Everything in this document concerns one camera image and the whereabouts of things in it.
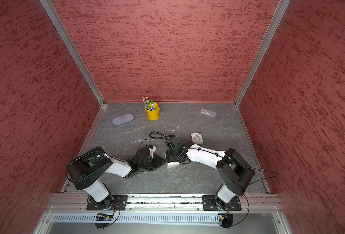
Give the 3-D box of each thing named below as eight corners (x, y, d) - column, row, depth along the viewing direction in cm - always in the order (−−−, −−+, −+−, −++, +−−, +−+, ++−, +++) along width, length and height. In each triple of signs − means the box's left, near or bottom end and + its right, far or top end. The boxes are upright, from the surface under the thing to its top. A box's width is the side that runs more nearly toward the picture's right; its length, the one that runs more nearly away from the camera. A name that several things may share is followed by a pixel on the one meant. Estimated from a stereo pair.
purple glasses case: (113, 126, 107) (112, 123, 105) (112, 121, 111) (111, 118, 108) (135, 119, 112) (134, 116, 109) (133, 114, 115) (132, 112, 112)
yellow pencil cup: (151, 122, 110) (149, 114, 102) (145, 116, 114) (143, 107, 106) (162, 116, 114) (161, 107, 106) (156, 110, 118) (155, 101, 110)
